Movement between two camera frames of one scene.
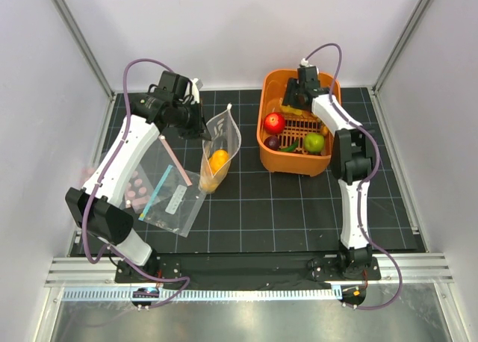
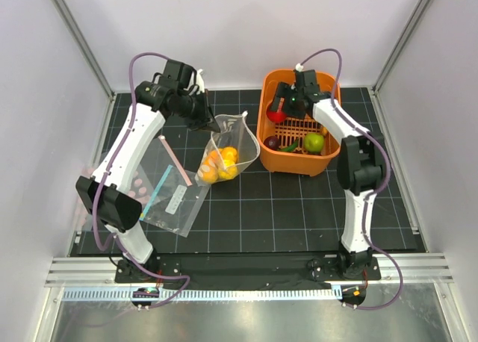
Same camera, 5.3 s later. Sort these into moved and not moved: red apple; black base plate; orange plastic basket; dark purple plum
Moved: red apple
Not moved: orange plastic basket; dark purple plum; black base plate
